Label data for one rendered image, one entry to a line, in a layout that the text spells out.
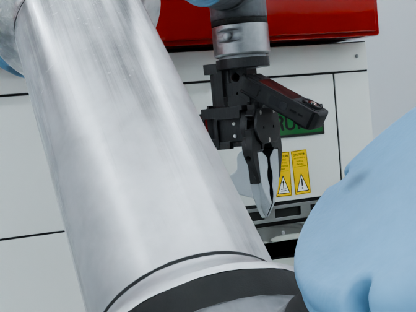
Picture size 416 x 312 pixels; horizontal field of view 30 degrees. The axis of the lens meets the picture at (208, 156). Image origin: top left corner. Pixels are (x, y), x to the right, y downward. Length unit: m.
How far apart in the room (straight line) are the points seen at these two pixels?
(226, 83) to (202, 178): 0.70
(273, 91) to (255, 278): 0.72
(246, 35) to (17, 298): 0.48
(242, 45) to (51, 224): 0.37
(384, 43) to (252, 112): 2.15
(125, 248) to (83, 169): 0.06
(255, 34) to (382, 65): 2.12
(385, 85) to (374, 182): 2.87
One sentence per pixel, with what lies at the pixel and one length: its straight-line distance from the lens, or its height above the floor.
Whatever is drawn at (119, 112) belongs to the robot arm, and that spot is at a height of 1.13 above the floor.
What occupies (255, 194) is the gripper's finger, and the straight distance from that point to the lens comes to 1.02.
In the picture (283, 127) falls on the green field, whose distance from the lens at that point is 1.22.
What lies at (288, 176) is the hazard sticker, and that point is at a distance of 1.23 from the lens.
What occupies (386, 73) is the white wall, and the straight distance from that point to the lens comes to 3.11.
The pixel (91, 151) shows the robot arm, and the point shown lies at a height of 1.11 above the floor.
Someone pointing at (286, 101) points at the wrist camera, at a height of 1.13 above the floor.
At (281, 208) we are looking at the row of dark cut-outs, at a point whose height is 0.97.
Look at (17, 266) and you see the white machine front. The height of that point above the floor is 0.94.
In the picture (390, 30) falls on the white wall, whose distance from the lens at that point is 3.14.
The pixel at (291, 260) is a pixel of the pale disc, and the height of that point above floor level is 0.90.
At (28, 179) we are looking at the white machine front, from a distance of 1.11.
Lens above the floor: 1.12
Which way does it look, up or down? 3 degrees down
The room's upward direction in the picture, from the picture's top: 5 degrees counter-clockwise
